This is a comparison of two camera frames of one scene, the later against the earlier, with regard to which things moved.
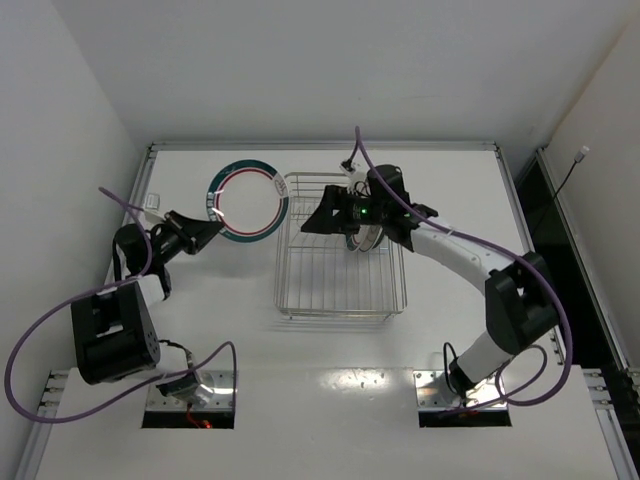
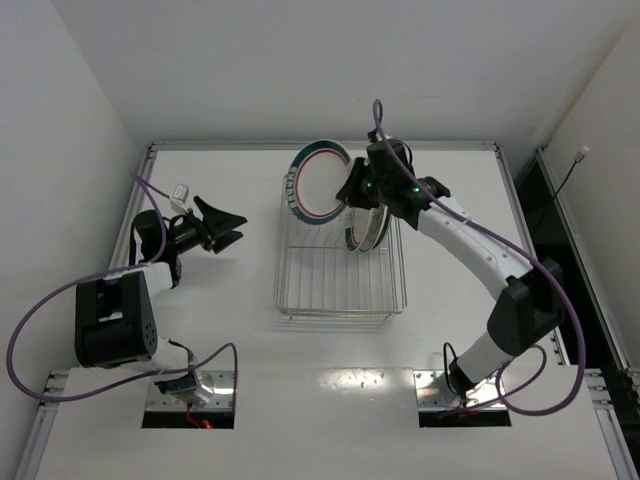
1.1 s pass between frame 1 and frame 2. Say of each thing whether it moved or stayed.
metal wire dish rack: stayed
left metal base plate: stayed
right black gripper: moved
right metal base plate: stayed
